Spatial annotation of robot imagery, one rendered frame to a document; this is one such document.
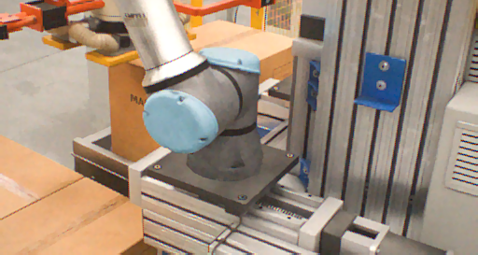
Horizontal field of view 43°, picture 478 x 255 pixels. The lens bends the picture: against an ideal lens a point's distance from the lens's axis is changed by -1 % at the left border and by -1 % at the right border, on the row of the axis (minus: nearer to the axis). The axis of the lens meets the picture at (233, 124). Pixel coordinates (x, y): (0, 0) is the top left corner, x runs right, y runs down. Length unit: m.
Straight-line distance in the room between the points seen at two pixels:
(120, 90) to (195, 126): 1.12
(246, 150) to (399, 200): 0.31
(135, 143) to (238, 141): 1.00
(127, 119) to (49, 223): 0.44
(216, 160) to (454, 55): 0.46
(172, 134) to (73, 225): 0.97
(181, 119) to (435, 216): 0.50
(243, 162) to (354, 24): 0.32
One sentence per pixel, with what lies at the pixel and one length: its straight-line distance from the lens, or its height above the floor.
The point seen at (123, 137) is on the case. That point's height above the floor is 0.66.
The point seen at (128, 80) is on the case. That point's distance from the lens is 2.01.
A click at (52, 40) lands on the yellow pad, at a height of 1.09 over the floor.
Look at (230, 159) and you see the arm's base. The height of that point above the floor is 1.08.
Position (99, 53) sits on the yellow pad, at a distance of 1.64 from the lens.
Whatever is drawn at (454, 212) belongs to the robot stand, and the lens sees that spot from 1.14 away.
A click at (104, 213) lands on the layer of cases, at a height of 0.54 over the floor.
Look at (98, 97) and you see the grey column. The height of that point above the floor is 0.36.
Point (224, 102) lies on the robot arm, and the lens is 1.00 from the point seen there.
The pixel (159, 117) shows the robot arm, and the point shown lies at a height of 1.21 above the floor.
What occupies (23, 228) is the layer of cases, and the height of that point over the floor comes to 0.54.
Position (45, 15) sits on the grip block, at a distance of 1.55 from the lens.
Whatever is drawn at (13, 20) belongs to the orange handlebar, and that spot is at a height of 1.21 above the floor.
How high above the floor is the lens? 1.62
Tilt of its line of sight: 26 degrees down
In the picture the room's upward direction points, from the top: 2 degrees clockwise
